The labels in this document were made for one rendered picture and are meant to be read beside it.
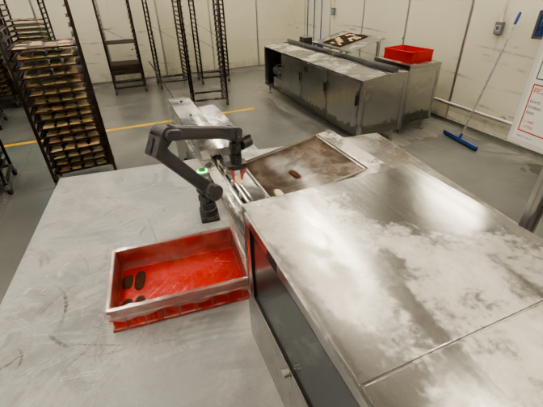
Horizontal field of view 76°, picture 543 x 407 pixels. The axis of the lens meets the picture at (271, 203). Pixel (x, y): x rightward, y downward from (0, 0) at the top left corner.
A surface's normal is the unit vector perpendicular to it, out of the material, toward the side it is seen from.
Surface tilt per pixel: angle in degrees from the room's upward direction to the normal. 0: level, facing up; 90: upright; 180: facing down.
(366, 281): 0
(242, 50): 90
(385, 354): 0
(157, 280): 0
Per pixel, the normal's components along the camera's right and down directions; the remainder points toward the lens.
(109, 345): -0.03, -0.84
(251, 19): 0.39, 0.48
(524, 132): -0.95, 0.18
